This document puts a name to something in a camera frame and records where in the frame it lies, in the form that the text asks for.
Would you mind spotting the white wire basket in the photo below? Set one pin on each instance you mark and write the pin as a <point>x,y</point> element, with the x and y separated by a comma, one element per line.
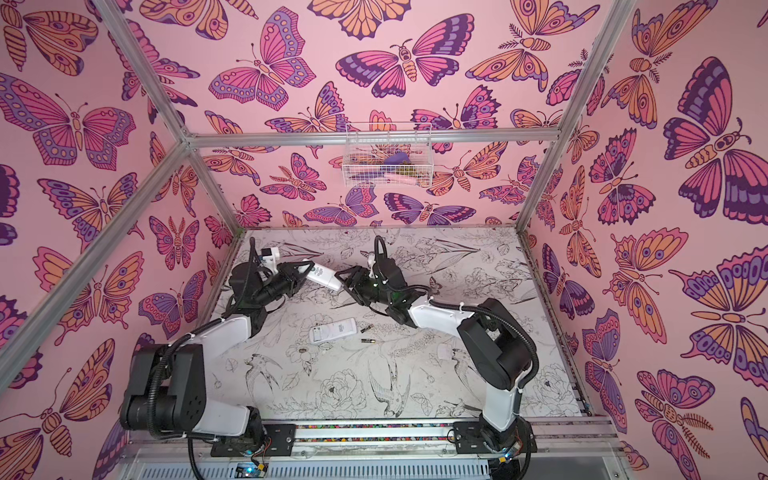
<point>388,153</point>

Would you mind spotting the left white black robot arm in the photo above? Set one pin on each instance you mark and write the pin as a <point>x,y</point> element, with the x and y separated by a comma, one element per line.
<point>167,394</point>

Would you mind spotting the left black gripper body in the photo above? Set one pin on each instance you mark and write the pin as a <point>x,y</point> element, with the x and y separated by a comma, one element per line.
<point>273,289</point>

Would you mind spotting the white remote with display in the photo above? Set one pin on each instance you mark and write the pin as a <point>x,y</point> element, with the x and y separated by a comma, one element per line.
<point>333,331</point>

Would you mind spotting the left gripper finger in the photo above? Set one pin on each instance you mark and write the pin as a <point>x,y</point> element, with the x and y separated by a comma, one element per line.
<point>296,268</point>
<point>296,281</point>

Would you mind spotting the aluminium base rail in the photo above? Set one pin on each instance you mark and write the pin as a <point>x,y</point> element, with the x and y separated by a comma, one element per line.
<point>561,447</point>

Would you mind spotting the purple object in basket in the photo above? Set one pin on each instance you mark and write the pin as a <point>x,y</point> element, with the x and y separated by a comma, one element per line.
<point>399,158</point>

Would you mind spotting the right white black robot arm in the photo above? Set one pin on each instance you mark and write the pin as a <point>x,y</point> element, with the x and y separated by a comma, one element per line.
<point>501,351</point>

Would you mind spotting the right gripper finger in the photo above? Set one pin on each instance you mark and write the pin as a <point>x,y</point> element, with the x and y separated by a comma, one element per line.
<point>351,274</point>
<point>353,289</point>

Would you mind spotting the white battery cover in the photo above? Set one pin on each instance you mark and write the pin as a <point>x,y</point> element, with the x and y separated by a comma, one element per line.
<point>444,352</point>

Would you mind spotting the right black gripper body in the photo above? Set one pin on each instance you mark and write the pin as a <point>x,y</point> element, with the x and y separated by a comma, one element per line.
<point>363,278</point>

